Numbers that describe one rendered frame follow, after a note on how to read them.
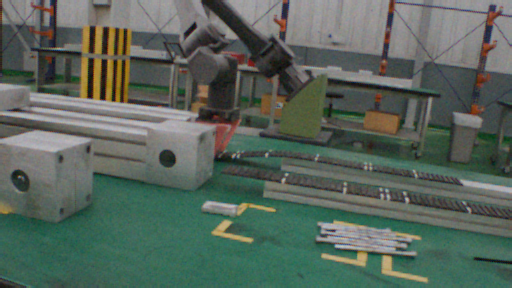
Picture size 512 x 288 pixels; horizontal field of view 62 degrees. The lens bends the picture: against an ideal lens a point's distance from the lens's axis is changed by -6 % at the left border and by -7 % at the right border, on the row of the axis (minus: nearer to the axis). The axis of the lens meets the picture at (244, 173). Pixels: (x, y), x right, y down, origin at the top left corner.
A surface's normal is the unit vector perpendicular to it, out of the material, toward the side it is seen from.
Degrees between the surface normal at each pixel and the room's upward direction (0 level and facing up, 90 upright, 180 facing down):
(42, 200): 90
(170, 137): 90
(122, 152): 90
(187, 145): 90
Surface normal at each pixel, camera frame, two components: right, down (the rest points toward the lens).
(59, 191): 0.97, 0.16
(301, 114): -0.27, 0.23
